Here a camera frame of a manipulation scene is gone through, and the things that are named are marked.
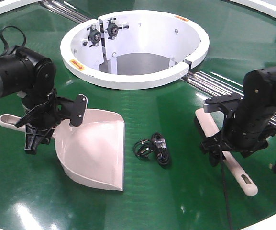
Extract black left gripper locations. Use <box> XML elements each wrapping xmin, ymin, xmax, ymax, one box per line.
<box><xmin>15</xmin><ymin>89</ymin><xmax>77</xmax><ymax>155</ymax></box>

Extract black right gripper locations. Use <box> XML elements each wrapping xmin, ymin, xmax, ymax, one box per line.
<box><xmin>201</xmin><ymin>119</ymin><xmax>269</xmax><ymax>167</ymax></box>

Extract pink hand brush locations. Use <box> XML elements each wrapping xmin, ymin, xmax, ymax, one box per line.
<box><xmin>195</xmin><ymin>108</ymin><xmax>258</xmax><ymax>196</ymax></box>

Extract pink plastic dustpan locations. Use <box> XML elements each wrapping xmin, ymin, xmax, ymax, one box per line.
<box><xmin>0</xmin><ymin>108</ymin><xmax>125</xmax><ymax>192</ymax></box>

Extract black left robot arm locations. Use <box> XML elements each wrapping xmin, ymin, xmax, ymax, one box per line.
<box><xmin>0</xmin><ymin>29</ymin><xmax>75</xmax><ymax>154</ymax></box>

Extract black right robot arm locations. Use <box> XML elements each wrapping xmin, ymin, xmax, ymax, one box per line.
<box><xmin>201</xmin><ymin>66</ymin><xmax>276</xmax><ymax>166</ymax></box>

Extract steel rollers right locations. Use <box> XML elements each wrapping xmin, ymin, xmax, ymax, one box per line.
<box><xmin>181</xmin><ymin>70</ymin><xmax>276</xmax><ymax>129</ymax></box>

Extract steel rollers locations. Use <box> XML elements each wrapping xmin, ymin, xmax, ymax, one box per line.
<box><xmin>181</xmin><ymin>70</ymin><xmax>276</xmax><ymax>129</ymax></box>
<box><xmin>40</xmin><ymin>0</ymin><xmax>91</xmax><ymax>23</ymax></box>

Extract black bearing block left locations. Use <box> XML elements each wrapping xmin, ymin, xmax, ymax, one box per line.
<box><xmin>88</xmin><ymin>24</ymin><xmax>102</xmax><ymax>47</ymax></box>

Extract black bearing block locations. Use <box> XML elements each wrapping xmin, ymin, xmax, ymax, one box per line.
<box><xmin>106</xmin><ymin>18</ymin><xmax>129</xmax><ymax>40</ymax></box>
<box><xmin>88</xmin><ymin>24</ymin><xmax>102</xmax><ymax>47</ymax></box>

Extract black bearing block right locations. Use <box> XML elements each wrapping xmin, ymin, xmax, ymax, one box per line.
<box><xmin>106</xmin><ymin>18</ymin><xmax>129</xmax><ymax>40</ymax></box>

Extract steel rollers upper left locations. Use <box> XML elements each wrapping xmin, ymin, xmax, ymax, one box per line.
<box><xmin>40</xmin><ymin>0</ymin><xmax>91</xmax><ymax>23</ymax></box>

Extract white outer rim left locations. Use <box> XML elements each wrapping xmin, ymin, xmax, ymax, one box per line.
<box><xmin>0</xmin><ymin>0</ymin><xmax>39</xmax><ymax>15</ymax></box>

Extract white rim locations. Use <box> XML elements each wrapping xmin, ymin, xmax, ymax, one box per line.
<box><xmin>0</xmin><ymin>0</ymin><xmax>39</xmax><ymax>15</ymax></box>
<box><xmin>228</xmin><ymin>0</ymin><xmax>276</xmax><ymax>19</ymax></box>

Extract white outer rim right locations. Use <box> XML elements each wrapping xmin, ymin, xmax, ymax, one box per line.
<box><xmin>228</xmin><ymin>0</ymin><xmax>276</xmax><ymax>19</ymax></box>

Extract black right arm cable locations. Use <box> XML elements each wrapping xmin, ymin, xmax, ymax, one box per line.
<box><xmin>218</xmin><ymin>103</ymin><xmax>235</xmax><ymax>230</ymax></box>

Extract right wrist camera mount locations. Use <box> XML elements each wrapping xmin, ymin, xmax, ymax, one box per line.
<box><xmin>203</xmin><ymin>93</ymin><xmax>242</xmax><ymax>118</ymax></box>

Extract white inner ring guard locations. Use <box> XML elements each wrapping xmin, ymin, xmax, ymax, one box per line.
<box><xmin>60</xmin><ymin>10</ymin><xmax>210</xmax><ymax>90</ymax></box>

